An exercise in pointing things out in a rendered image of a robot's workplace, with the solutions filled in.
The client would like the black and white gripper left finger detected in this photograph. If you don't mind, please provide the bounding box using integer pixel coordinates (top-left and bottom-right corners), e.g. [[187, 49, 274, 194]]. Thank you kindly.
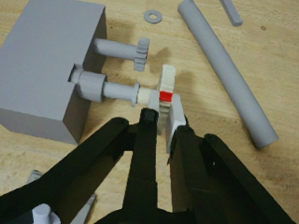
[[0, 90, 159, 224]]

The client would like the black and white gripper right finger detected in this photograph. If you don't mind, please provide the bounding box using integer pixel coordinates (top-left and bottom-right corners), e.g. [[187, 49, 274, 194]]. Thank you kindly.
[[165, 93, 297, 224]]

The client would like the grey flat washer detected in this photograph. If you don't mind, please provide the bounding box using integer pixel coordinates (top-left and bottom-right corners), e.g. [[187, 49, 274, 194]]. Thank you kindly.
[[144, 9, 162, 24]]

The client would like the grey rectangular box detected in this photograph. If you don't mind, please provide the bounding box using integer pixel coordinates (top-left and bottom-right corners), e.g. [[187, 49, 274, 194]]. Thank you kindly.
[[0, 0, 150, 146]]

